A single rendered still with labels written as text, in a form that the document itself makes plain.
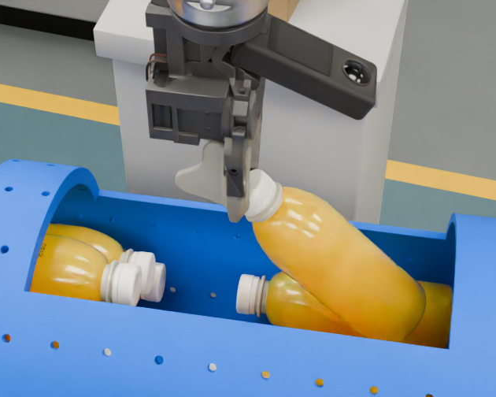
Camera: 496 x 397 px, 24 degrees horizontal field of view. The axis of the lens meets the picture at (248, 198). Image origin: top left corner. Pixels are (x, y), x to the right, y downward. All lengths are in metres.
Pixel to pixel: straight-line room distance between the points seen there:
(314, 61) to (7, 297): 0.31
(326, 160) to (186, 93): 0.49
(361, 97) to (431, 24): 2.26
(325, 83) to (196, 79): 0.10
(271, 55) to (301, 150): 0.49
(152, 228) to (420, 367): 0.37
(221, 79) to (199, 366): 0.23
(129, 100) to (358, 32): 0.28
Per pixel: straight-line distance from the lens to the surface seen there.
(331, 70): 0.86
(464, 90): 2.94
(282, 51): 0.85
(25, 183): 1.01
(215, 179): 0.92
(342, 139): 1.29
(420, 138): 2.79
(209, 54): 0.85
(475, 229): 0.98
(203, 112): 0.87
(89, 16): 2.95
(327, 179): 1.34
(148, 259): 1.07
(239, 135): 0.86
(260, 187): 0.95
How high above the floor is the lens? 1.95
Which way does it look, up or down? 48 degrees down
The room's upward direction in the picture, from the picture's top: straight up
